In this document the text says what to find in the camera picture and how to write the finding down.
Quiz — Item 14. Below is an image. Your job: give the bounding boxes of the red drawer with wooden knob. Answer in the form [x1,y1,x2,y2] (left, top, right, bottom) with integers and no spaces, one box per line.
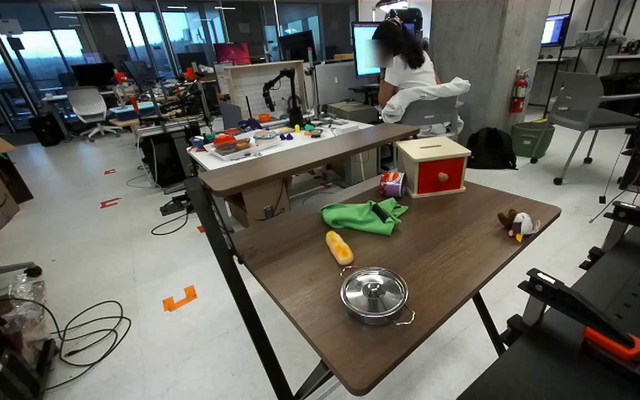
[417,159,465,195]

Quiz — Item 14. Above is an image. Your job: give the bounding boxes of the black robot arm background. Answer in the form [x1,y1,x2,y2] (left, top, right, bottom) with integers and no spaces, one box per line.
[262,70,305,126]

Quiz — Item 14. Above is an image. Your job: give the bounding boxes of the green cloth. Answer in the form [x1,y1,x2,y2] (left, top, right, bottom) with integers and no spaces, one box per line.
[319,197,408,236]

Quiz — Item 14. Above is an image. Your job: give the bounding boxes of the cardboard box under shelf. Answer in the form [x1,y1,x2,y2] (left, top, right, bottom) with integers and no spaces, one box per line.
[226,179,291,227]

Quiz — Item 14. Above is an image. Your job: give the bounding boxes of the small colourful cube toy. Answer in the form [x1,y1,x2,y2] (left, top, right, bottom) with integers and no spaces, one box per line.
[380,172,403,197]

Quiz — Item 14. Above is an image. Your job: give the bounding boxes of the dark wooden shelf board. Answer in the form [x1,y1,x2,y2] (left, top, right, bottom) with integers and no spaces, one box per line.
[200,124,416,195]

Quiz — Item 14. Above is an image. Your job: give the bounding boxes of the white table with toys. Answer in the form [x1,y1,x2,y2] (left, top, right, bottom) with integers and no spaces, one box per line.
[186,117,367,172]

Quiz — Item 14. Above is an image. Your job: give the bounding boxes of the steel pot with lid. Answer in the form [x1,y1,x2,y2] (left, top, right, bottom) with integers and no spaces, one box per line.
[338,267,417,326]

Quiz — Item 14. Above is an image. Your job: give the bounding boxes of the grey office chair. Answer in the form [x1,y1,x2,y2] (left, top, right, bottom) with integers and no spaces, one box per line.
[402,99,461,139]

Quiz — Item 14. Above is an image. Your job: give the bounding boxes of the computer monitor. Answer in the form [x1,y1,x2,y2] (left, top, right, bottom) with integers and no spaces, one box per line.
[351,22,380,79]

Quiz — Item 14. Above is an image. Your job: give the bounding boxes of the seated person in white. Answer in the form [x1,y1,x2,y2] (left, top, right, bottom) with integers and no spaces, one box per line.
[371,21,439,107]

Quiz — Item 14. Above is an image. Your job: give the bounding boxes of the black backpack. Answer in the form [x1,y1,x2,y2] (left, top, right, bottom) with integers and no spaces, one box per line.
[466,126,516,169]

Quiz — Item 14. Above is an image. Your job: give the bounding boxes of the plush toy animal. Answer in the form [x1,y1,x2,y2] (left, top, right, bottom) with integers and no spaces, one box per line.
[497,209,539,243]

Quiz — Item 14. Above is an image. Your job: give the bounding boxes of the green bin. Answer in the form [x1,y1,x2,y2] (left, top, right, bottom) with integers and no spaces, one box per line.
[511,123,556,162]

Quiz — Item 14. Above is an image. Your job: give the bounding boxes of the red fire extinguisher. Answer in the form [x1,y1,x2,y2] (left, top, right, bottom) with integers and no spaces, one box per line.
[509,66,529,116]

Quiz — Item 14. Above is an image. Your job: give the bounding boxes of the black orange clamp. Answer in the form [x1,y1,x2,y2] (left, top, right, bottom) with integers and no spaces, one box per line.
[520,270,640,363]

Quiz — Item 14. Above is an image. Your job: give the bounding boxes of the white office chair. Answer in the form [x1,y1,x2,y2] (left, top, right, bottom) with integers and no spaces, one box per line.
[66,87,120,143]

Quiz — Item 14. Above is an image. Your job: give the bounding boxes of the grey chair at right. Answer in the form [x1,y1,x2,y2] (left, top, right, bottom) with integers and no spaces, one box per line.
[545,71,640,184]

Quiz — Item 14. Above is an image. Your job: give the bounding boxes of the black table frame legs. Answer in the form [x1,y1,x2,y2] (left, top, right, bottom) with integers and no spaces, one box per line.
[173,133,331,400]

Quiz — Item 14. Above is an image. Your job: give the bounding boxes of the black cable on floor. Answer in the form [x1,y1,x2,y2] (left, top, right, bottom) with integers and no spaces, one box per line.
[16,299,133,393]

